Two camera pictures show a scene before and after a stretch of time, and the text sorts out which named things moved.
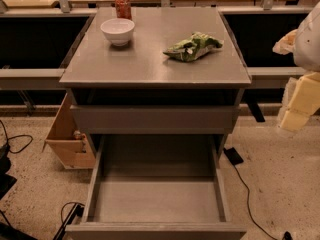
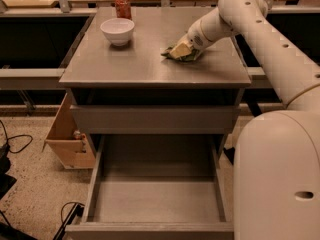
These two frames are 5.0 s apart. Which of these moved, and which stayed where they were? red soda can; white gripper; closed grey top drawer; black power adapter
Moved: white gripper
Stayed: black power adapter; closed grey top drawer; red soda can
